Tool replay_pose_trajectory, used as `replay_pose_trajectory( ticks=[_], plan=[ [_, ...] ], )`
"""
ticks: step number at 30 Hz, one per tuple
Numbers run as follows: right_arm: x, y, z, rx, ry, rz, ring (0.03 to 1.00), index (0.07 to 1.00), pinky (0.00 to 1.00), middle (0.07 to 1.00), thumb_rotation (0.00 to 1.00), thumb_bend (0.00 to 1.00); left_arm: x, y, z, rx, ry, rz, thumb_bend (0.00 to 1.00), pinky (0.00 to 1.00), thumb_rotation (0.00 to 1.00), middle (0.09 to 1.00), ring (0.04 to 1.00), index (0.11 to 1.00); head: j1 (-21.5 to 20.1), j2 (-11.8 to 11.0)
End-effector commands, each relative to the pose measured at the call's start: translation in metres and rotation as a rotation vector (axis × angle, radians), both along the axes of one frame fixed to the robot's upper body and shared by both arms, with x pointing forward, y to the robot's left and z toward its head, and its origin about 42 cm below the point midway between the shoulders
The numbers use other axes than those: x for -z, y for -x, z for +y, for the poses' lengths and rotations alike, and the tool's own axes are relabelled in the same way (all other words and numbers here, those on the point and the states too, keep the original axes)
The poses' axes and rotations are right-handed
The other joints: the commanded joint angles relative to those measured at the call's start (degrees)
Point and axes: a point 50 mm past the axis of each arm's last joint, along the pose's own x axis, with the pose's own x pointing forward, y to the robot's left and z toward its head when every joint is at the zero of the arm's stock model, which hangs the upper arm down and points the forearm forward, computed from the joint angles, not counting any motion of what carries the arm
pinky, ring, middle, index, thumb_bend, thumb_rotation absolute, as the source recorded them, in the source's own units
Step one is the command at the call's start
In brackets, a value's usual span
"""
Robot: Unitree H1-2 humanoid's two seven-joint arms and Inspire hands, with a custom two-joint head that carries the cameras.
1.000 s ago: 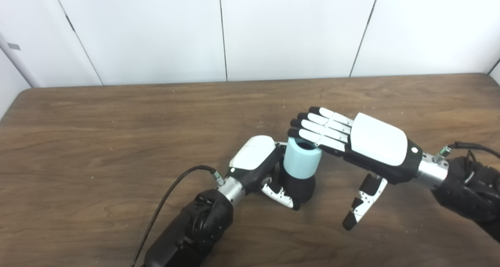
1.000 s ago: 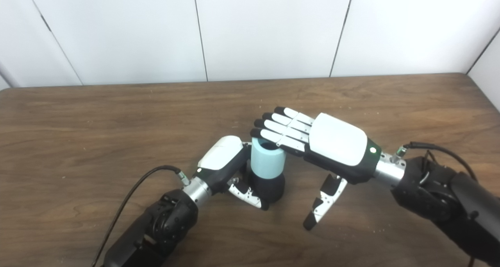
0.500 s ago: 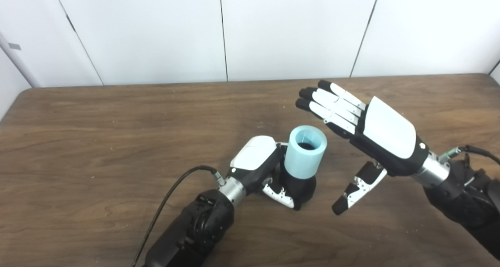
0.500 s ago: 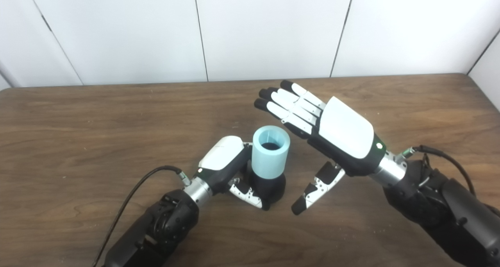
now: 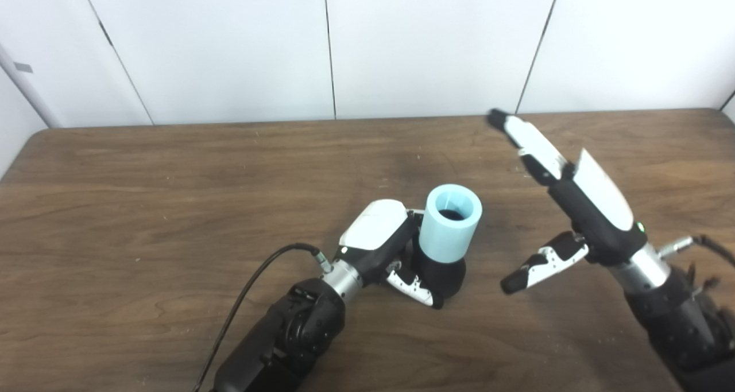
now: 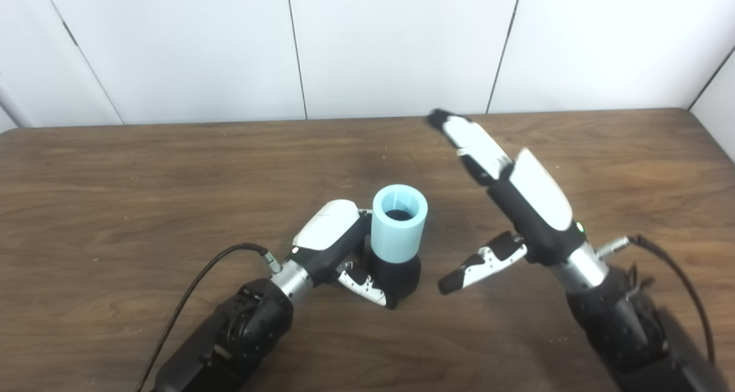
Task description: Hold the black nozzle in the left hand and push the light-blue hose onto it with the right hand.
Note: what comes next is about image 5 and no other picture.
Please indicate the dark wall panel hinge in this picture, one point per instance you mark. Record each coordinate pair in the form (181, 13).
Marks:
(106, 34)

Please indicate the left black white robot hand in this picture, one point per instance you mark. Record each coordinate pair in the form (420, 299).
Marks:
(376, 237)

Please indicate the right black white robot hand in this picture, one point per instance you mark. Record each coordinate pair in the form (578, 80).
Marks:
(585, 208)

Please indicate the small grey wall tag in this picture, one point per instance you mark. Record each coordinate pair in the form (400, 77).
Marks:
(23, 68)

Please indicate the white corner post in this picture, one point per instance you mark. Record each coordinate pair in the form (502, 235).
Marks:
(28, 93)

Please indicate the light blue cylinder cup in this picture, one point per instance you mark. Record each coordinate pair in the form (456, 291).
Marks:
(448, 225)

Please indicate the black flared nozzle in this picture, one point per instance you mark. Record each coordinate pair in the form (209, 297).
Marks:
(442, 274)

